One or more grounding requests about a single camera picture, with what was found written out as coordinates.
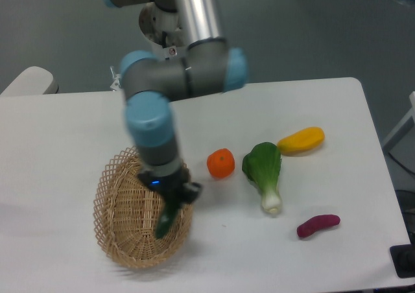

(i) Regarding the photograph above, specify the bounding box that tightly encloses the dark green cucumber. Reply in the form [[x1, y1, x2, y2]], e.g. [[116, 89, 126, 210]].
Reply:
[[155, 191, 182, 239]]

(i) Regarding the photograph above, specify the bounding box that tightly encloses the black device at table edge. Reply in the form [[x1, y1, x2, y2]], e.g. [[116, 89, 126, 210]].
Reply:
[[390, 244, 414, 279]]

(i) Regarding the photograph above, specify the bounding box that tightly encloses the white furniture at right edge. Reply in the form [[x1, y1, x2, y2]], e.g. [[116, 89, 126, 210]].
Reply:
[[381, 92, 414, 153]]

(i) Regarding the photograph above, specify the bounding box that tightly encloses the purple sweet potato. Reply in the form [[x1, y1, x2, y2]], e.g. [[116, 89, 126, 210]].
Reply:
[[296, 214, 340, 239]]

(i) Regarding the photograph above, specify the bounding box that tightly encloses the white chair armrest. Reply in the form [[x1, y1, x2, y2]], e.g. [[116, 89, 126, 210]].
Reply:
[[1, 66, 59, 97]]

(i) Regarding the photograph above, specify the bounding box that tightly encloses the yellow mango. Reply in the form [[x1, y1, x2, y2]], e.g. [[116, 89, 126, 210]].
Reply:
[[276, 126, 326, 156]]

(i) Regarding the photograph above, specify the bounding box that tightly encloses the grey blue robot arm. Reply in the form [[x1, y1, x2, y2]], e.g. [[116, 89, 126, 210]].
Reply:
[[104, 0, 248, 205]]

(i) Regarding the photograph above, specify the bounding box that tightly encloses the green bok choy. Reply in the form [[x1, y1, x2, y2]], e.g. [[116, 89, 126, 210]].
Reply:
[[242, 142, 282, 215]]

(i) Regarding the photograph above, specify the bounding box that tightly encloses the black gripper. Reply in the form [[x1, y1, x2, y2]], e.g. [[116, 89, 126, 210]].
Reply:
[[137, 167, 203, 205]]

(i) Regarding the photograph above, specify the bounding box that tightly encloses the orange tangerine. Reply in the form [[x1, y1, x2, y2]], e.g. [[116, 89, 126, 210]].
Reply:
[[206, 148, 235, 179]]

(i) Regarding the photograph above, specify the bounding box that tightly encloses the woven wicker basket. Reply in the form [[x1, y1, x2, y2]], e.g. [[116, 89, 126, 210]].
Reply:
[[93, 146, 193, 268]]

